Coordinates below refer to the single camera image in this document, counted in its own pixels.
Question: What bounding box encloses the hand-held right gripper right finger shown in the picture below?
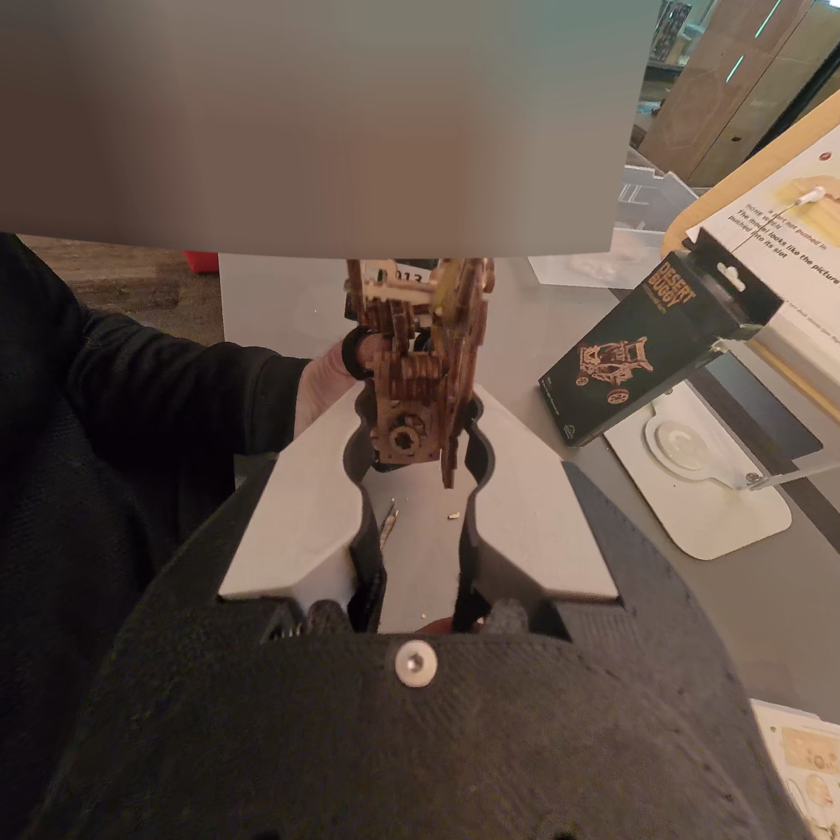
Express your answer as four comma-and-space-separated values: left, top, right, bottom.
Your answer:
462, 386, 621, 605

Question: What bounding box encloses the large cardboard box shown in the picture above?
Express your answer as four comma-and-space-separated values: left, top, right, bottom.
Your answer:
640, 0, 840, 188

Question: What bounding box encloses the person's left hand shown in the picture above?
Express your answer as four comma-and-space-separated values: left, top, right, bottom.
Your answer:
295, 336, 383, 448

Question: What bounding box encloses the person's left forearm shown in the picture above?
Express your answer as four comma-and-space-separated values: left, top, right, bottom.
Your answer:
66, 308, 312, 460

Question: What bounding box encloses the brown wooden model assembly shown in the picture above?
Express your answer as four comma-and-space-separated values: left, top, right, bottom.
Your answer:
344, 258, 496, 490

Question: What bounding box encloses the person's black clothing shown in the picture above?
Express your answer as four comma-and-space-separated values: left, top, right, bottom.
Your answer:
0, 233, 237, 840

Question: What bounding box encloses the open instruction booklet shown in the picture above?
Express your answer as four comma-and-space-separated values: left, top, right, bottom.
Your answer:
751, 699, 840, 840

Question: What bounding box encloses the wooden book stand white base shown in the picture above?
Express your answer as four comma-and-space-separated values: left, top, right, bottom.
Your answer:
604, 88, 840, 562

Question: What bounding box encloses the clear plastic container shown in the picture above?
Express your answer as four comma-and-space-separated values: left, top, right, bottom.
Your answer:
528, 164, 700, 290

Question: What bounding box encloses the dark model kit box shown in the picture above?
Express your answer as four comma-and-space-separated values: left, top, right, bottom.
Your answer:
539, 227, 785, 448

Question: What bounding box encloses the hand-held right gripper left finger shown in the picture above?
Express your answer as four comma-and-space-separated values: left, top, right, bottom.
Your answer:
218, 392, 370, 608

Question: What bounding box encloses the white printed instruction page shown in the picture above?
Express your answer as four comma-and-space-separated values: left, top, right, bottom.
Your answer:
686, 125, 840, 309

